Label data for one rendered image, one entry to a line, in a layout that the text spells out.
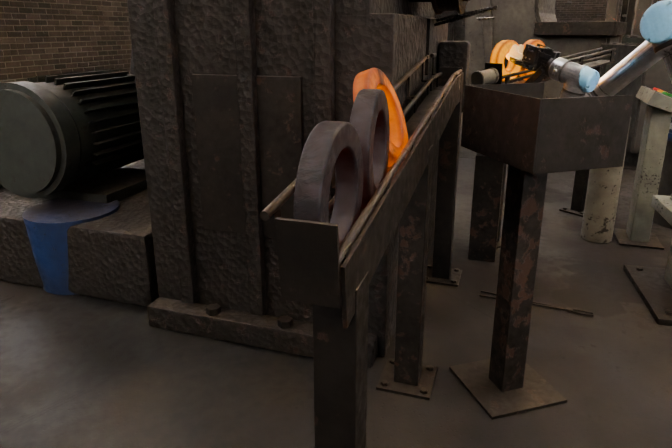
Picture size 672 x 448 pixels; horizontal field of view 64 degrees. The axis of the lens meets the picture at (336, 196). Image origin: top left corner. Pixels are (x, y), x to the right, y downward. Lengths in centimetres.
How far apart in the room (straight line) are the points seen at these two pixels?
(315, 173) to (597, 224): 193
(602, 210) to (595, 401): 109
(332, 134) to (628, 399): 110
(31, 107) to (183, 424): 109
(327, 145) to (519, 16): 383
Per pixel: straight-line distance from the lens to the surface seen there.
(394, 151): 99
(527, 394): 145
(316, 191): 60
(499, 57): 212
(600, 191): 240
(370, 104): 79
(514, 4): 441
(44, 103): 193
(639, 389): 158
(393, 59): 127
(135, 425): 138
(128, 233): 177
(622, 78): 206
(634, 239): 253
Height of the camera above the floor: 84
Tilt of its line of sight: 17 degrees down
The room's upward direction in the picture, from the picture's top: straight up
